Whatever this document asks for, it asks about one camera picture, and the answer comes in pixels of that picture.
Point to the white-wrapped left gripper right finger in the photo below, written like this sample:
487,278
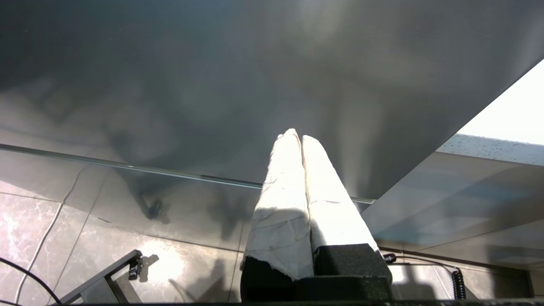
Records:
331,212

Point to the grey base cabinet front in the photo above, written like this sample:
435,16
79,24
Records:
467,199

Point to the grey metal base frame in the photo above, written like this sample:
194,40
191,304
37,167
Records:
97,280

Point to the grey tall cabinet door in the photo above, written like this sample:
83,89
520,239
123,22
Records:
212,85

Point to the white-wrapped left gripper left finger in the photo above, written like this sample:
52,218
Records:
280,204

